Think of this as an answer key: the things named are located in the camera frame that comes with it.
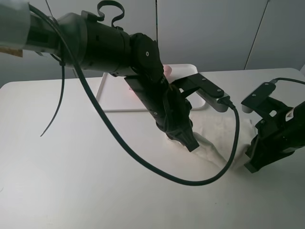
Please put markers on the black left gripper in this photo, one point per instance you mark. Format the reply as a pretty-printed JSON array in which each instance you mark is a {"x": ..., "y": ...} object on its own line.
[{"x": 172, "y": 114}]

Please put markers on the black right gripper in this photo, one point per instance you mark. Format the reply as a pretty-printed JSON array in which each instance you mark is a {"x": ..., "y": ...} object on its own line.
[{"x": 277, "y": 138}]

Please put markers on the cream white terry towel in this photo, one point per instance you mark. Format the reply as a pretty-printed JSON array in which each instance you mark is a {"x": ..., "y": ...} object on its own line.
[{"x": 215, "y": 135}]

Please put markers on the pink terry towel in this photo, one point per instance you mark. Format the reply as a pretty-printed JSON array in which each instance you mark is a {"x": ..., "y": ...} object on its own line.
[{"x": 167, "y": 70}]

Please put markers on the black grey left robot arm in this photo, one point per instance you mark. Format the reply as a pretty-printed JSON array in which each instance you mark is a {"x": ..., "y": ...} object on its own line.
[{"x": 84, "y": 43}]

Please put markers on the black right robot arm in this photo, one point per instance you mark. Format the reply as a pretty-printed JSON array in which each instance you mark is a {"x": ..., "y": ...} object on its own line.
[{"x": 280, "y": 132}]

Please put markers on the white rectangular plastic tray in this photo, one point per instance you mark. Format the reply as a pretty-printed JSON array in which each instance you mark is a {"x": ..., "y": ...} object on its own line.
[{"x": 115, "y": 95}]

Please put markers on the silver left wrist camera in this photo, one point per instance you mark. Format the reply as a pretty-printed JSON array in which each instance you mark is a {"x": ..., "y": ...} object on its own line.
[{"x": 210, "y": 92}]

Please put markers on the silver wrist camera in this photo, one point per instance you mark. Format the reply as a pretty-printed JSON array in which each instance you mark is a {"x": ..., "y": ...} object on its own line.
[
  {"x": 259, "y": 100},
  {"x": 210, "y": 92}
]

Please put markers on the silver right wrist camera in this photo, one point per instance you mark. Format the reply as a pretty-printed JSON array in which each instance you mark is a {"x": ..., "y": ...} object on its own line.
[{"x": 259, "y": 100}]

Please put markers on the black cable tie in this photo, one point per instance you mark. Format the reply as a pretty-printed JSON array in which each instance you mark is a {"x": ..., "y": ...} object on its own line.
[{"x": 54, "y": 74}]

